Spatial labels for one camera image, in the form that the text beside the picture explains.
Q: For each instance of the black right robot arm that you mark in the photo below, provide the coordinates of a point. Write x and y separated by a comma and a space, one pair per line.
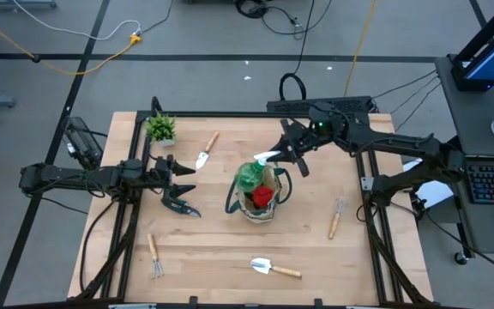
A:
401, 143

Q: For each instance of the black power strip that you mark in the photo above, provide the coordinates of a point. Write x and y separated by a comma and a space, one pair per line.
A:
285, 105

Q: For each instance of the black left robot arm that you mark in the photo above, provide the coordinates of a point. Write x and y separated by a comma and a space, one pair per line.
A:
58, 173

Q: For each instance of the black backlit keyboard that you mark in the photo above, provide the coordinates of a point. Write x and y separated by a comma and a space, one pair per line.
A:
493, 182

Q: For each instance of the white paper sheet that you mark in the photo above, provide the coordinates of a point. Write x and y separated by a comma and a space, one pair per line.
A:
433, 193

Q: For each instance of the green plant in white pot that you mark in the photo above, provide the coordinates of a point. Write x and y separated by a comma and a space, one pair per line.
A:
161, 126

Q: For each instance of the green spray bottle white nozzle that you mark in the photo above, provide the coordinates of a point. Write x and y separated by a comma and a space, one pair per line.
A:
249, 176

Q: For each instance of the black computer monitor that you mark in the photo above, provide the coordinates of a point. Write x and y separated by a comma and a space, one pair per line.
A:
493, 60

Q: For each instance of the beige gardening bag green trim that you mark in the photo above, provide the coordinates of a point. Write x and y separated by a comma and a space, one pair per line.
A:
268, 215

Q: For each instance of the black table frame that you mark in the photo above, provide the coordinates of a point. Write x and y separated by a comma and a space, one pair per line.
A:
371, 240

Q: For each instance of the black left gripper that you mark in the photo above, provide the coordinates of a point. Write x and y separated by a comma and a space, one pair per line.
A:
159, 176

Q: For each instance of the black mesh box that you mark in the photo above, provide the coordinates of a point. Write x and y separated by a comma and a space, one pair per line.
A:
80, 141

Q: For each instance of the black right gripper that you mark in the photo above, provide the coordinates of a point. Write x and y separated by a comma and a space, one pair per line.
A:
302, 139

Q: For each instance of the grey desk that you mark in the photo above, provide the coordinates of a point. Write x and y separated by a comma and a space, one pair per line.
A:
465, 107

